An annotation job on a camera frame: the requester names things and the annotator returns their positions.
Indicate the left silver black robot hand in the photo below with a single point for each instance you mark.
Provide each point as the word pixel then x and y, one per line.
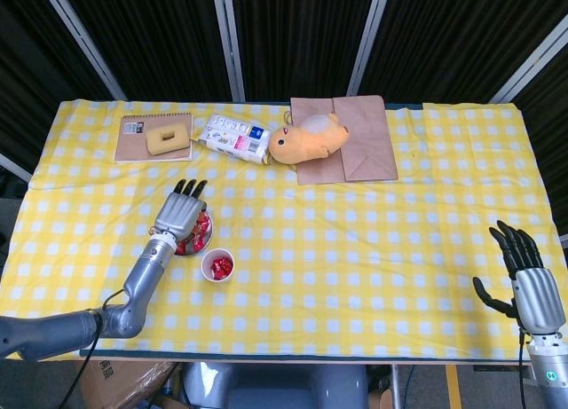
pixel 179 216

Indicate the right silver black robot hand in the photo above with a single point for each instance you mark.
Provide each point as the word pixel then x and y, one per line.
pixel 538 302

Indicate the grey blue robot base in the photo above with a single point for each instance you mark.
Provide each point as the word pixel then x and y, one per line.
pixel 275 387

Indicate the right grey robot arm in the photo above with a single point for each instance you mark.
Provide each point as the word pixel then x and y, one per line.
pixel 552 378

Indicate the round metal plate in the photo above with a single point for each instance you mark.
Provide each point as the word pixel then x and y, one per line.
pixel 211 231

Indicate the white paper cup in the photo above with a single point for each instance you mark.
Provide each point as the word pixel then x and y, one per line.
pixel 207 260

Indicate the yellow sponge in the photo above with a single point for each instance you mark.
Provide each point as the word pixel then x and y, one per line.
pixel 155 145

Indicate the brown spiral notebook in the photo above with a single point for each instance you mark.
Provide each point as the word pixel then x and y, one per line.
pixel 131 147

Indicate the white printed plastic package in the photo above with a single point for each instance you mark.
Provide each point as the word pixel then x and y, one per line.
pixel 231 138

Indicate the yellow white checkered tablecloth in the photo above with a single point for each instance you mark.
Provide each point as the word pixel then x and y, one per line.
pixel 310 249

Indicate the orange plush toy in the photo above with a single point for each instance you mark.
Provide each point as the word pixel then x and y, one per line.
pixel 306 143

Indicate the metal table leg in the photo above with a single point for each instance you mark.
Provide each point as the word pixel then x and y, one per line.
pixel 396 387

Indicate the cardboard box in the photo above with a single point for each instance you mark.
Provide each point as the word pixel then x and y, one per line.
pixel 124 382

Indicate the black pleated curtain panel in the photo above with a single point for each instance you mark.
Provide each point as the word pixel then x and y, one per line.
pixel 302 36
pixel 155 36
pixel 554 116
pixel 457 36
pixel 26 49

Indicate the grey metal frame post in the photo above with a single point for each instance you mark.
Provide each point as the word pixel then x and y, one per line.
pixel 528 60
pixel 13 166
pixel 82 43
pixel 564 240
pixel 369 38
pixel 227 41

